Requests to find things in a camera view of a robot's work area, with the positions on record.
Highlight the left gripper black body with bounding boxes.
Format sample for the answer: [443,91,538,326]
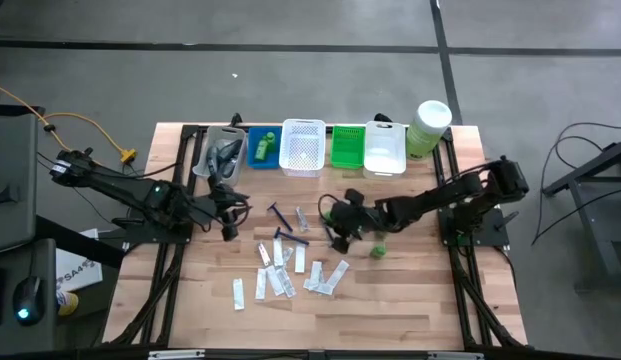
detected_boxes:
[204,182,236,229]

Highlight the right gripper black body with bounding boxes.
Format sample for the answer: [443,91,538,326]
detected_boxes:
[345,202,386,240]

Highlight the blue disposable razor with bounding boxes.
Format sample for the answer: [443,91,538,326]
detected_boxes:
[321,220,337,248]
[266,201,294,233]
[273,226,310,247]

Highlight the blue plastic basket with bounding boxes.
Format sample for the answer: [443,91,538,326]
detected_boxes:
[245,127,282,173]

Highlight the shiny silver wrapped item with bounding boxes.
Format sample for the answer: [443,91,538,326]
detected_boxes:
[295,205,311,233]

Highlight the grey plastic bin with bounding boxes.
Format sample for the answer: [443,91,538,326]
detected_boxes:
[191,124,248,189]

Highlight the green plastic basket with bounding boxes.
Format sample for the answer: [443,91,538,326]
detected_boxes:
[330,125,366,170]

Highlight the white plastic bin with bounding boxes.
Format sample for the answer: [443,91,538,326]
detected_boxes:
[362,120,408,181]

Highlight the white perforated plastic basket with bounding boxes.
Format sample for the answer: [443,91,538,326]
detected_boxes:
[278,118,327,179]

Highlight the green disinfecting wipes canister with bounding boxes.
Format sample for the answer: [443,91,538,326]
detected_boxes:
[405,99,453,161]

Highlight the black desk bar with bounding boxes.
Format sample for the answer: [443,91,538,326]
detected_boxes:
[34,214,127,270]

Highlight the white printed paper box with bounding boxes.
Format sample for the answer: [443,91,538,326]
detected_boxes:
[54,228,104,293]

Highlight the yellow can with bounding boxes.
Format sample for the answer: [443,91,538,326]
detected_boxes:
[56,291,80,318]

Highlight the grey desk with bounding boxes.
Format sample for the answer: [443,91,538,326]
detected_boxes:
[0,103,46,254]

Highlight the black computer mouse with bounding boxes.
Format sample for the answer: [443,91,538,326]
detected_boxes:
[12,275,45,327]

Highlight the dark desk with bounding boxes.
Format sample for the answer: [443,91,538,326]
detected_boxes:
[0,238,59,354]

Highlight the black metal table frame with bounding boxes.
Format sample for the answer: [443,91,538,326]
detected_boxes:
[102,122,530,351]

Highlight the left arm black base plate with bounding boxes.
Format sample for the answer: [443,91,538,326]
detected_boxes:
[111,218,194,246]

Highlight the yellow extension cable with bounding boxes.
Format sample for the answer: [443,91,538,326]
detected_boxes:
[0,80,139,166]

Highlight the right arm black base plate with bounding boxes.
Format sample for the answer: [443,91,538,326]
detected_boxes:
[438,207,511,248]

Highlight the silver table edge bracket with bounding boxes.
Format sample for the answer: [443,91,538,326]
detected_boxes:
[147,349,206,360]
[427,351,485,360]

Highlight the black floor cables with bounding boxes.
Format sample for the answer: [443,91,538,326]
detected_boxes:
[532,121,621,246]

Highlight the black desk frame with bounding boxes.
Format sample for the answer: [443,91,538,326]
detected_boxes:
[541,137,621,292]

